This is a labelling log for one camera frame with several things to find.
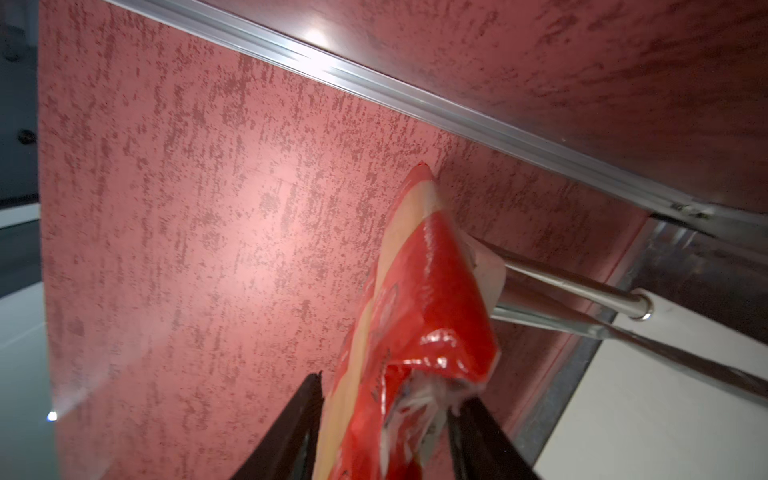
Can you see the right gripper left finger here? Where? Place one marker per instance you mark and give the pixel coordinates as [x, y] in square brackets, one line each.
[288, 449]

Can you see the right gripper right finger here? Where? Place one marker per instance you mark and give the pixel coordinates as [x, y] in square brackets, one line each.
[480, 450]

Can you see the red spaghetti bag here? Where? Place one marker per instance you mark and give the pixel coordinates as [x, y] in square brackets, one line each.
[423, 342]

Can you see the white two-tier shelf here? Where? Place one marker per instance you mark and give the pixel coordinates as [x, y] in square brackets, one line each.
[667, 394]

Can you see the right aluminium corner post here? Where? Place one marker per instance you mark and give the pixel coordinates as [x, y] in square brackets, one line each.
[235, 33]

